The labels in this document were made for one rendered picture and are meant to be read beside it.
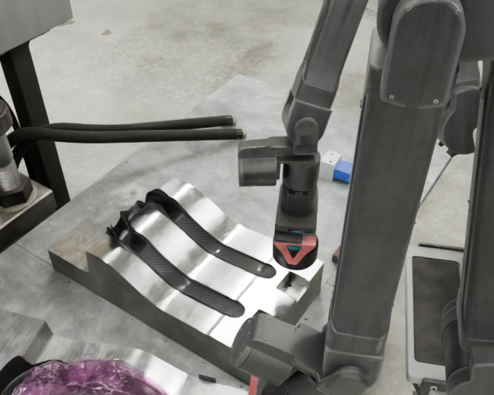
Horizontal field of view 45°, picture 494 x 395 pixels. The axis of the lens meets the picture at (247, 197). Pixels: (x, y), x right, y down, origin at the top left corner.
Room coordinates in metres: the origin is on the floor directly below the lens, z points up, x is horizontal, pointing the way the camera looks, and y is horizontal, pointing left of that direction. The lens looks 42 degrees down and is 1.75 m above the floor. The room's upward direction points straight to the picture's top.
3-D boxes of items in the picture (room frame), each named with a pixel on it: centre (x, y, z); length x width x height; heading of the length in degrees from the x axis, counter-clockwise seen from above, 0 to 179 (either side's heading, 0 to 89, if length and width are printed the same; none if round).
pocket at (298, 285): (0.71, -0.09, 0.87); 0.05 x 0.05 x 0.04; 56
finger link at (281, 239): (0.69, -0.08, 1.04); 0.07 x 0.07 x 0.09; 83
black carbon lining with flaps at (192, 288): (0.78, 0.12, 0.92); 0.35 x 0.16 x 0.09; 56
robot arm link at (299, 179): (0.71, -0.08, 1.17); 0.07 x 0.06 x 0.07; 93
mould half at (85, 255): (0.80, 0.13, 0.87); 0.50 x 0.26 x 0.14; 56
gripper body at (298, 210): (0.71, -0.08, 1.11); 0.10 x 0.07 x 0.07; 173
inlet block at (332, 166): (1.12, -0.25, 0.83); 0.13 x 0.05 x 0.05; 61
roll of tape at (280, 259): (0.71, -0.08, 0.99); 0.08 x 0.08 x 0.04
